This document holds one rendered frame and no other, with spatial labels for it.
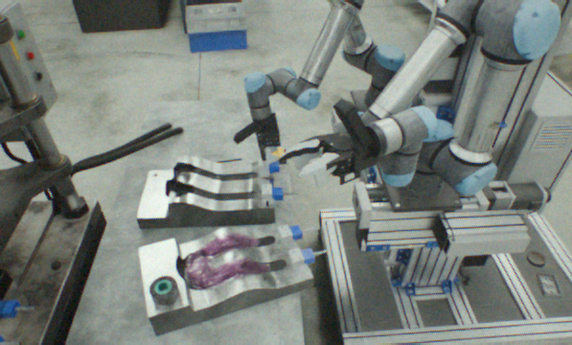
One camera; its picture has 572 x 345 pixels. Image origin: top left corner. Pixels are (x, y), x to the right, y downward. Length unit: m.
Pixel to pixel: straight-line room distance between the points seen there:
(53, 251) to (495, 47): 1.52
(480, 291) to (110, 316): 1.66
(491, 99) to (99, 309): 1.27
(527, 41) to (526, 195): 0.74
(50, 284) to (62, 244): 0.17
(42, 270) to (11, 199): 0.27
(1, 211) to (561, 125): 1.80
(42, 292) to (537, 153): 1.73
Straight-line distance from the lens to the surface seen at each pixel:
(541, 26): 1.04
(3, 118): 1.50
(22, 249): 1.79
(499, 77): 1.10
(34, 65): 1.85
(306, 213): 2.72
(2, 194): 1.63
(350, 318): 2.04
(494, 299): 2.31
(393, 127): 0.91
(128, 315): 1.45
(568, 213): 3.27
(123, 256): 1.59
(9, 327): 1.55
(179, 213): 1.56
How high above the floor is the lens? 1.98
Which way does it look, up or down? 42 degrees down
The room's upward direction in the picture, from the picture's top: straight up
